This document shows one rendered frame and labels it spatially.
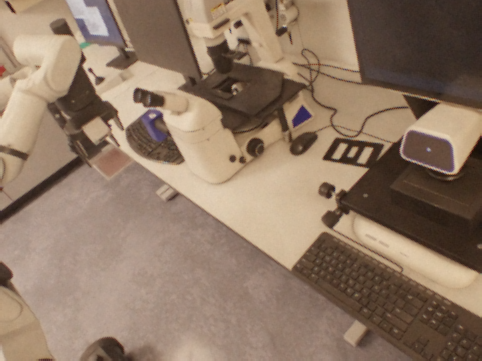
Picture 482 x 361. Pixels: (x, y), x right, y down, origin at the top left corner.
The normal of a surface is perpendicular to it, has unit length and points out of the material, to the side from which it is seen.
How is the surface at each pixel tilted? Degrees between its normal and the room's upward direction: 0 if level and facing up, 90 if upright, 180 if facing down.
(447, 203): 0
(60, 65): 101
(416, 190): 0
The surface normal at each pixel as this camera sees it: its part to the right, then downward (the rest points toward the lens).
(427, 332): -0.37, -0.68
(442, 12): -0.70, 0.63
